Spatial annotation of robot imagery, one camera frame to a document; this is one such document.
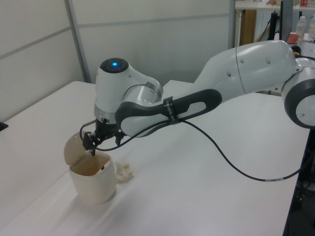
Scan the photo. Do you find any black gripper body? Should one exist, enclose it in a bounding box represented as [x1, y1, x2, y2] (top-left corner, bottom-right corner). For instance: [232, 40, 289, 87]
[95, 118, 119, 140]

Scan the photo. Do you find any crumpled white paper trash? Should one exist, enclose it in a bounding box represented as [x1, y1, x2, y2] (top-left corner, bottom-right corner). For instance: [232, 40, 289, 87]
[114, 160, 136, 184]

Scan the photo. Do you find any small white lidded bin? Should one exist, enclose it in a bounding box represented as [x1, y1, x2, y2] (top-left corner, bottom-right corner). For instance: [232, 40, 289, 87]
[63, 131, 117, 205]

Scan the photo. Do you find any brown wooden desk panel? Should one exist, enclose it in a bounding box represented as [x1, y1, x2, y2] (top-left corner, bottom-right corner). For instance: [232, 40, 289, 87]
[239, 9, 257, 47]

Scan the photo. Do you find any black monitor stand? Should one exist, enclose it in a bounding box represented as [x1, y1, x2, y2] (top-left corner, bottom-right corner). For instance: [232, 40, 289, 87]
[266, 10, 281, 41]

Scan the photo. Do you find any red bowl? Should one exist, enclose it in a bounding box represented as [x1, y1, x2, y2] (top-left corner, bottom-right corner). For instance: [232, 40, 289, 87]
[286, 33, 299, 45]

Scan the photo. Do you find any dark computer monitor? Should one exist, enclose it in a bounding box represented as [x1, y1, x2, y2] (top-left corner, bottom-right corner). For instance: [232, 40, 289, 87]
[280, 0, 294, 43]

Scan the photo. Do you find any clear plastic bottle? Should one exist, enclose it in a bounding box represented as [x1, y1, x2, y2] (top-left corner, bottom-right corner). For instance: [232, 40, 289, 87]
[308, 15, 315, 41]
[296, 15, 307, 42]

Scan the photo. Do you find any black cable strap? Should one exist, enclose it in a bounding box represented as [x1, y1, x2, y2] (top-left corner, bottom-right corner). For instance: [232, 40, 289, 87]
[163, 96, 182, 125]

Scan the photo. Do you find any grey partition post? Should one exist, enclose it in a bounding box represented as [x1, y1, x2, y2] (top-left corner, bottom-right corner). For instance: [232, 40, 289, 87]
[228, 0, 237, 49]
[64, 0, 91, 84]

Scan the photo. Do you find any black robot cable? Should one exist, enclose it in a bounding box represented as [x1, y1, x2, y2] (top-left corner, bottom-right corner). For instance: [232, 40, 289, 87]
[79, 119, 310, 182]

